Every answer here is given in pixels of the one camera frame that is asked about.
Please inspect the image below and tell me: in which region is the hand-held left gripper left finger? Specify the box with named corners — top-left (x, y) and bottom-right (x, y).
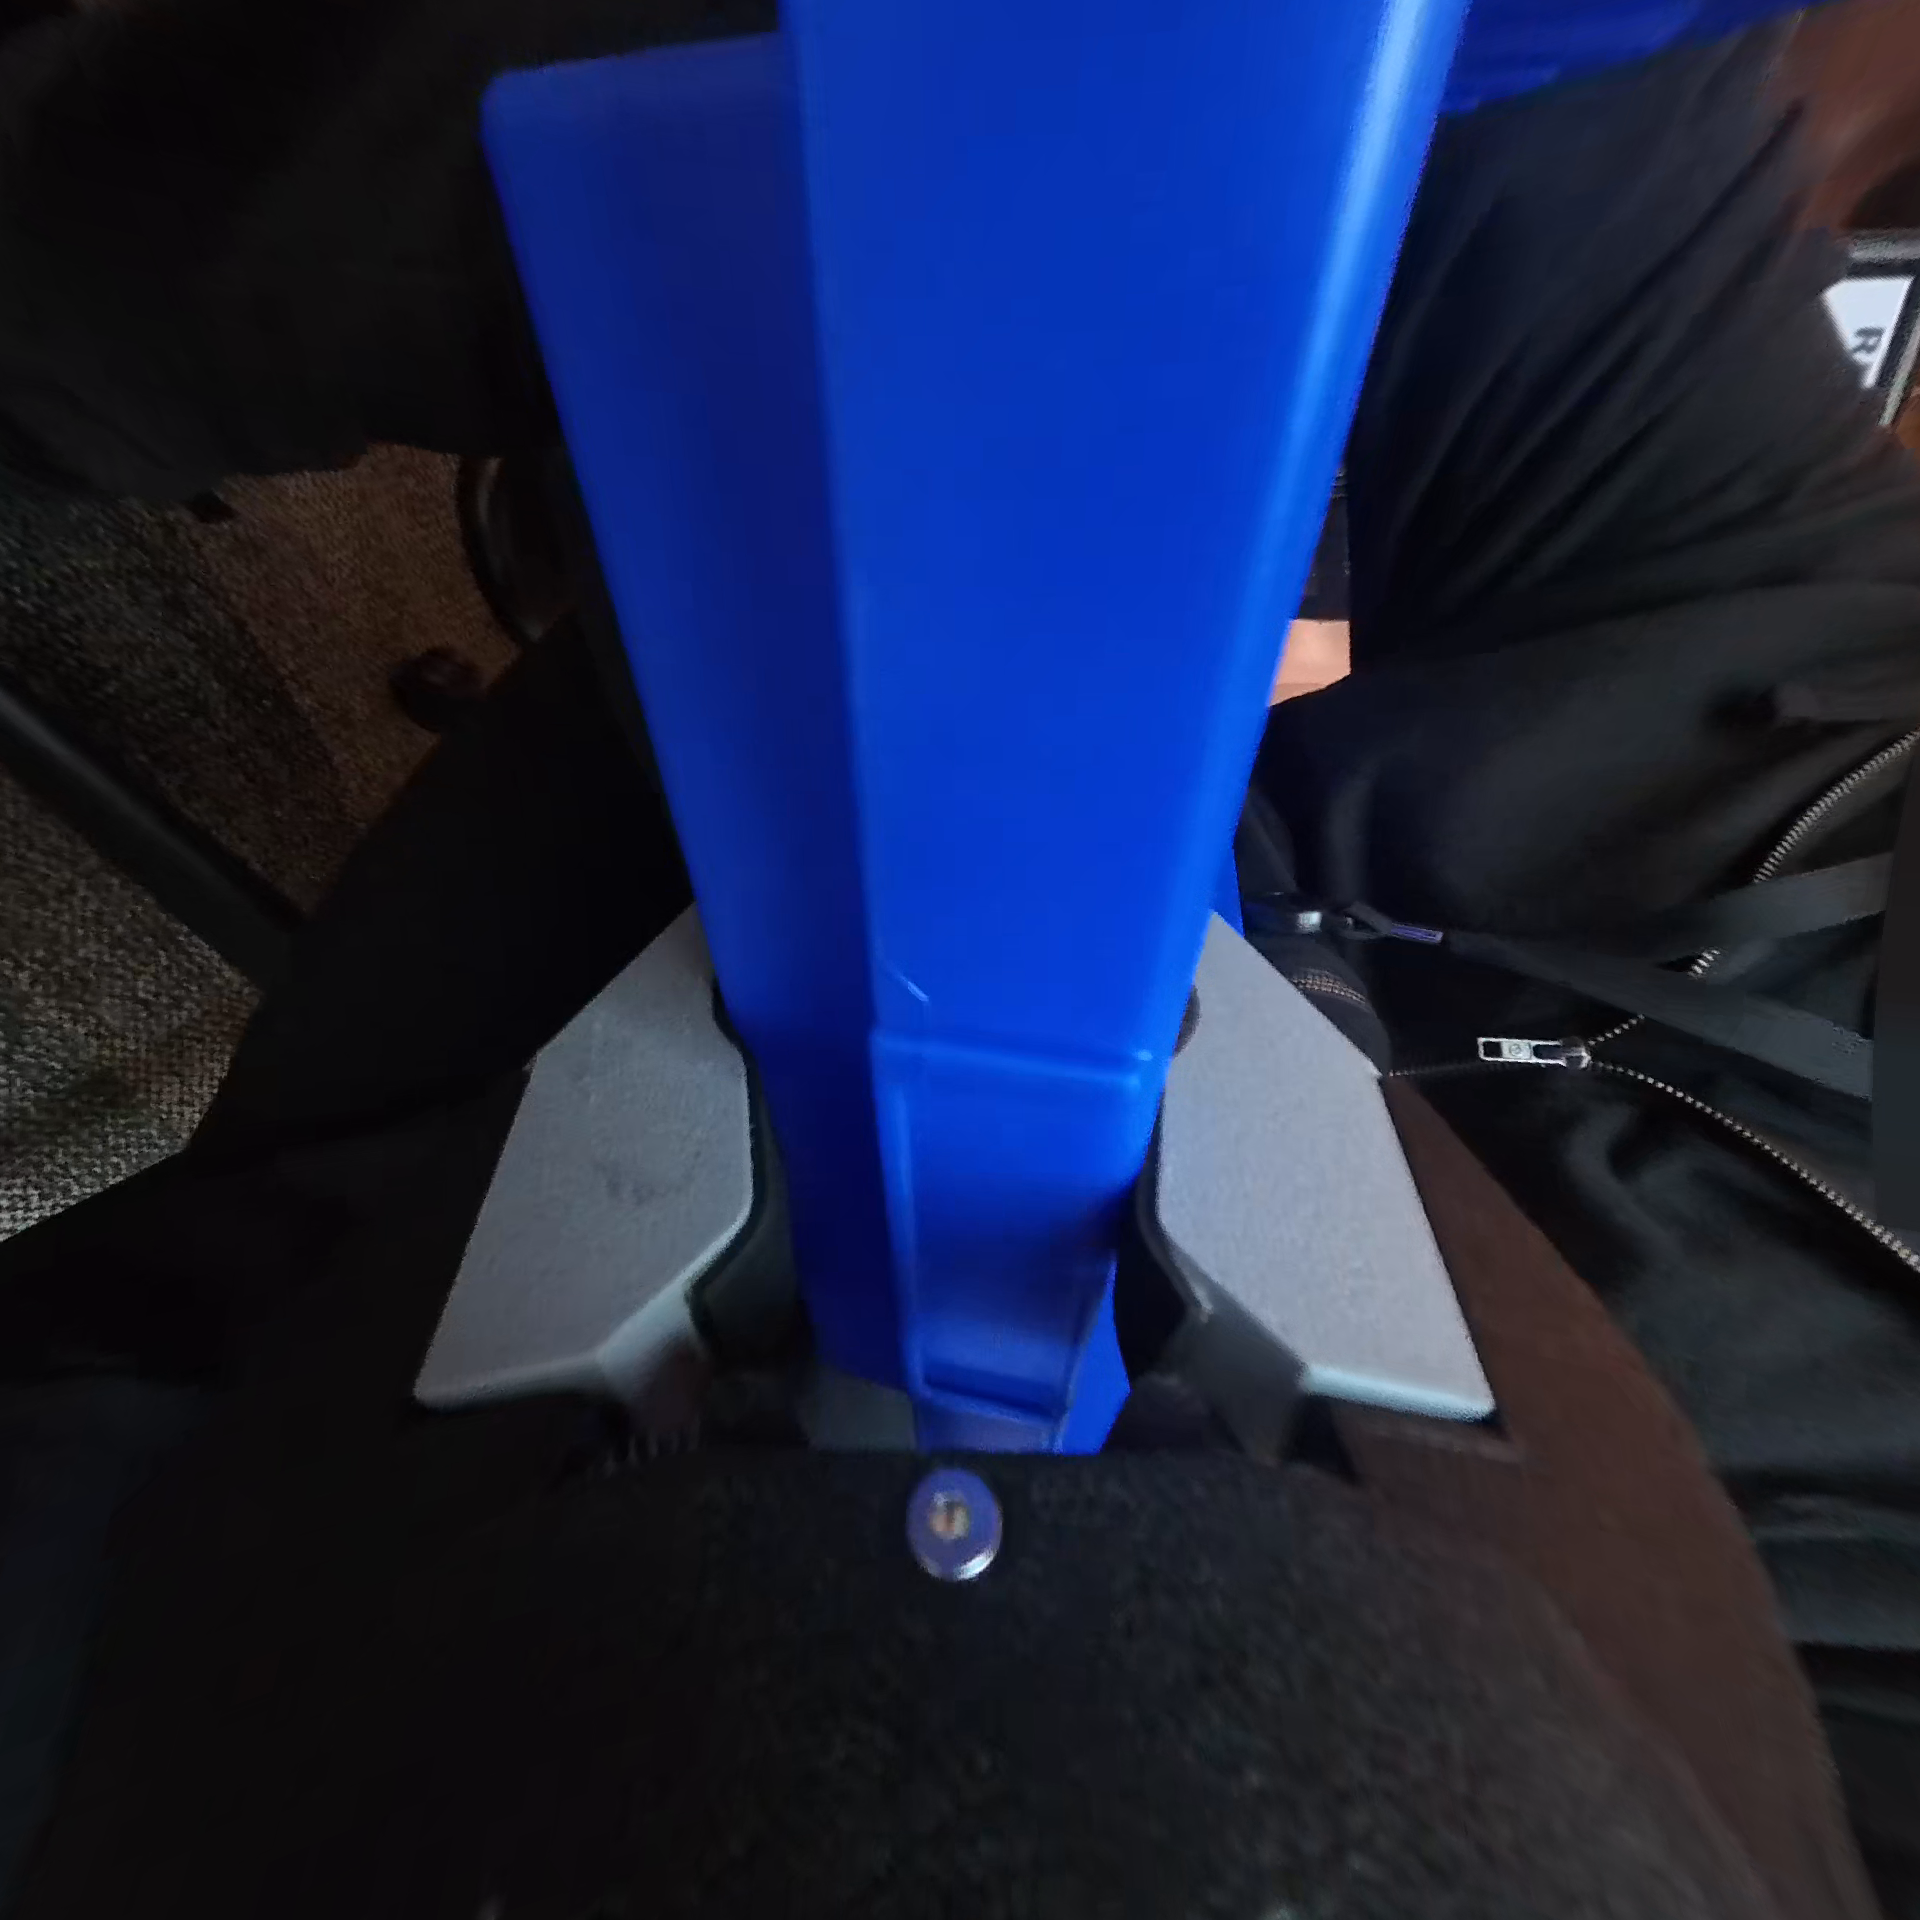
top-left (411, 907), bottom-right (796, 1408)

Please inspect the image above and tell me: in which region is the blue plastic bin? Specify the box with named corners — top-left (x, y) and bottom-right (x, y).
top-left (478, 0), bottom-right (1805, 1460)

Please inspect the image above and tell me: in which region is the person's black jacket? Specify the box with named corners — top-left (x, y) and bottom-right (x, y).
top-left (1242, 569), bottom-right (1920, 1727)

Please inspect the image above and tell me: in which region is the black office chair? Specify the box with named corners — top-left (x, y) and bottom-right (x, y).
top-left (0, 0), bottom-right (664, 739)

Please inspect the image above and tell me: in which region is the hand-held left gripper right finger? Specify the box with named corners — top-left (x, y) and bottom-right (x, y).
top-left (1121, 913), bottom-right (1497, 1466)

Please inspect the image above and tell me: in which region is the black table frame bar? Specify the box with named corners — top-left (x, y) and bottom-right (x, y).
top-left (0, 687), bottom-right (301, 976)

